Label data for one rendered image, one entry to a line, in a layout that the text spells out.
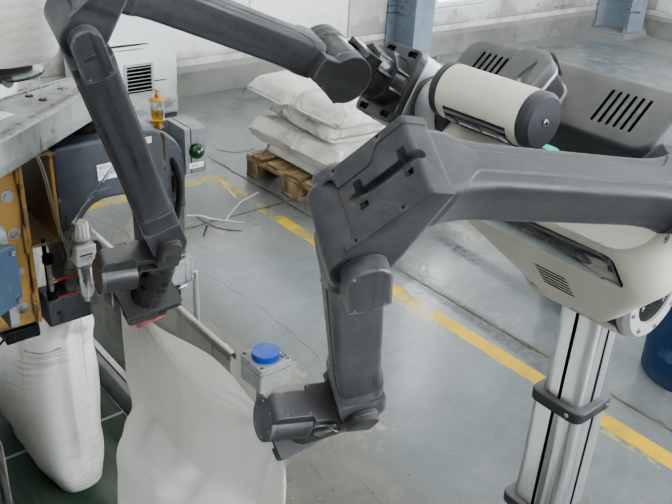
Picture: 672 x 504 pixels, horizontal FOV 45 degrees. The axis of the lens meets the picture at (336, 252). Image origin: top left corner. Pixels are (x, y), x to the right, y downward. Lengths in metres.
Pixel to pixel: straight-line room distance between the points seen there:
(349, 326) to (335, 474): 1.91
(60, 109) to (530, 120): 0.74
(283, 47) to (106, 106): 0.25
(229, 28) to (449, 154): 0.53
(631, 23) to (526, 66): 8.61
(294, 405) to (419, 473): 1.73
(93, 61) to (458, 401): 2.26
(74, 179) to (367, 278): 0.87
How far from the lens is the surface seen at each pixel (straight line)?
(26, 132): 1.27
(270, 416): 1.00
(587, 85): 1.09
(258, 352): 1.69
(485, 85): 0.99
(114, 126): 1.11
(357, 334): 0.80
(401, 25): 7.36
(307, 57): 1.16
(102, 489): 2.11
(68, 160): 1.41
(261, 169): 4.72
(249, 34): 1.11
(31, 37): 1.13
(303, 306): 3.48
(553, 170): 0.69
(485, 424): 2.94
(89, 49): 1.01
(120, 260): 1.28
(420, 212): 0.60
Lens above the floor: 1.82
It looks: 28 degrees down
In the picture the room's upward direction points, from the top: 3 degrees clockwise
